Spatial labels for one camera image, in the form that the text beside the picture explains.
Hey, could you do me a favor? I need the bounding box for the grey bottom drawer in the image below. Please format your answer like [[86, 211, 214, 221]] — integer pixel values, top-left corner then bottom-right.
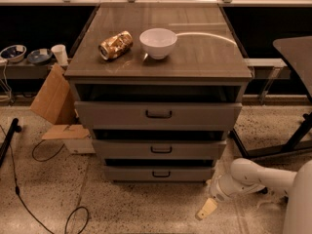
[[103, 166, 215, 182]]

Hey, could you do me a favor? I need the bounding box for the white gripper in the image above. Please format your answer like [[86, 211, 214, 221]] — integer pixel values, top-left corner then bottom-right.
[[195, 174, 264, 220]]

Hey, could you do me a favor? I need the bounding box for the brown cardboard box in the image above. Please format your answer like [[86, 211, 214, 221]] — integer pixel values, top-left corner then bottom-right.
[[30, 63, 90, 140]]

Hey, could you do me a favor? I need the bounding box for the grey drawer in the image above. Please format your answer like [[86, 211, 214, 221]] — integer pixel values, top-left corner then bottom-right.
[[75, 101, 242, 131], [93, 140, 226, 160], [103, 166, 215, 182]]

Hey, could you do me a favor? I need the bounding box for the crushed gold soda can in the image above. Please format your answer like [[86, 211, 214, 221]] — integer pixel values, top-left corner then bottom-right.
[[98, 31, 133, 60]]

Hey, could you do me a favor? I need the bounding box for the grey middle drawer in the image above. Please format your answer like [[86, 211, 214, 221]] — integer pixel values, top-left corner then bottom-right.
[[93, 140, 226, 160]]

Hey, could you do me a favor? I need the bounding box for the grey wall ledge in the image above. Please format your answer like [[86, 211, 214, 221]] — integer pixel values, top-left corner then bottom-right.
[[0, 58, 57, 80]]

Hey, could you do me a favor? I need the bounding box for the white paper cup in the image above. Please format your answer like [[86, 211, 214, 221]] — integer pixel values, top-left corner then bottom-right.
[[51, 44, 68, 66]]

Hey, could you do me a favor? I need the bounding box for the blue patterned bowl right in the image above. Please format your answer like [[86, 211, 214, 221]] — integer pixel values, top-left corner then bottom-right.
[[27, 49, 53, 65]]

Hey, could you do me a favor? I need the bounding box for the dark side table top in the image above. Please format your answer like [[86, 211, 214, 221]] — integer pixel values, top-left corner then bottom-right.
[[273, 36, 312, 98]]

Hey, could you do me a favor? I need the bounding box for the black floor cable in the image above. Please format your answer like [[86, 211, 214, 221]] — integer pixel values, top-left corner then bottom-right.
[[0, 124, 90, 234]]

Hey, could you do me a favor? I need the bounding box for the grey drawer cabinet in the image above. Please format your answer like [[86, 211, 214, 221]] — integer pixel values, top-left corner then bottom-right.
[[65, 3, 253, 168]]

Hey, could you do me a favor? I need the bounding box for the grey top drawer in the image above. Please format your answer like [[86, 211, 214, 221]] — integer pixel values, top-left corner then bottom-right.
[[75, 101, 242, 131]]

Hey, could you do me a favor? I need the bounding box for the black stand leg left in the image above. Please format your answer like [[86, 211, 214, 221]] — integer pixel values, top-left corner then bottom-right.
[[0, 118, 21, 167]]

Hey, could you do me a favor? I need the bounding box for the blue patterned bowl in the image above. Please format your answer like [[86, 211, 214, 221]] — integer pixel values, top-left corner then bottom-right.
[[0, 45, 26, 63], [27, 49, 53, 65]]

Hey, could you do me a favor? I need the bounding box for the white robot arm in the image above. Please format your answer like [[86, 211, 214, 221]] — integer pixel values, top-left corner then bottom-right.
[[196, 158, 312, 234]]

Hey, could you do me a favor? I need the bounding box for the blue patterned bowl left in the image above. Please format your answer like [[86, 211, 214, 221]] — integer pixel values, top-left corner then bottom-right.
[[0, 45, 26, 63]]

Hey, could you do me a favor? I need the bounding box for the white bowl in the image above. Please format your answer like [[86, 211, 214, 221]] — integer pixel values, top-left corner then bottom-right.
[[139, 28, 177, 59]]

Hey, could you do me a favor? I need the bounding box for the black table base frame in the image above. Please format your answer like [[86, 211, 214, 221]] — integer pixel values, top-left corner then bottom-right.
[[229, 112, 312, 159]]

